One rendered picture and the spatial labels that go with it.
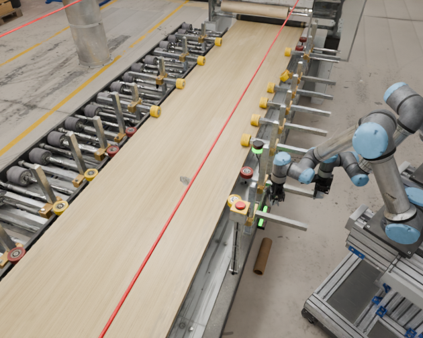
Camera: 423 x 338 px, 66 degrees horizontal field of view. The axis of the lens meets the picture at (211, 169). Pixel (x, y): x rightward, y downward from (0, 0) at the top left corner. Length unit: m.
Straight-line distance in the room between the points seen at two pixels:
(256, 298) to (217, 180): 0.99
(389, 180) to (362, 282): 1.28
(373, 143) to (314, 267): 1.64
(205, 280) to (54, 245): 0.80
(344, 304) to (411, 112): 1.31
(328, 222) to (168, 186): 1.62
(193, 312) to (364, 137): 1.16
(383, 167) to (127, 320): 1.17
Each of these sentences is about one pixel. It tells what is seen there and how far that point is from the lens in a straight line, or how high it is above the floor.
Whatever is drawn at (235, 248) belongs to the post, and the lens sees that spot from 1.60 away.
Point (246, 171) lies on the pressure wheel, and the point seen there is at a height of 0.91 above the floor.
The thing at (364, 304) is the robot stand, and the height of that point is 0.21.
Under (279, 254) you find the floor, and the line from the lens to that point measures 2.74.
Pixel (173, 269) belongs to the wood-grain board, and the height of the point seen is 0.90.
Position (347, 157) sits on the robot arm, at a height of 1.16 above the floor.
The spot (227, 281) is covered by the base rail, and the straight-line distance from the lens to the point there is 1.78.
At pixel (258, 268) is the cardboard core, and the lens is 2.55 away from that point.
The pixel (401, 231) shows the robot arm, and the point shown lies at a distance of 1.48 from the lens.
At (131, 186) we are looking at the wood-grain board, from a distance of 1.96.
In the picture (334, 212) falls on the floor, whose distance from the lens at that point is 3.14.
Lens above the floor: 2.27
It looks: 43 degrees down
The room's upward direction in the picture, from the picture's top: straight up
